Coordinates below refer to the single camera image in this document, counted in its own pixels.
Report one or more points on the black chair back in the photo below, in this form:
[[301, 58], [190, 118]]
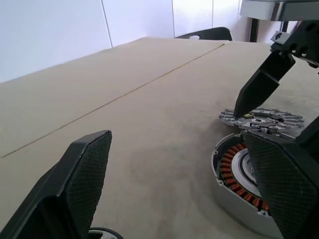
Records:
[[214, 33]]

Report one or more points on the silver motor housing copper coils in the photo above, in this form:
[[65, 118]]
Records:
[[228, 174]]

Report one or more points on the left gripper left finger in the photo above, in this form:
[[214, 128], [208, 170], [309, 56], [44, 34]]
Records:
[[74, 179]]

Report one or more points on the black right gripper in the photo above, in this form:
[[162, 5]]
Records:
[[304, 42]]

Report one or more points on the silver round motor cover plate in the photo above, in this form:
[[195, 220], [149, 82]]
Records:
[[289, 119]]

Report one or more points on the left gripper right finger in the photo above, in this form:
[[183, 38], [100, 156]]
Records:
[[286, 184]]

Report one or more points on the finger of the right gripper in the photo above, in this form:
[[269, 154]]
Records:
[[310, 139]]

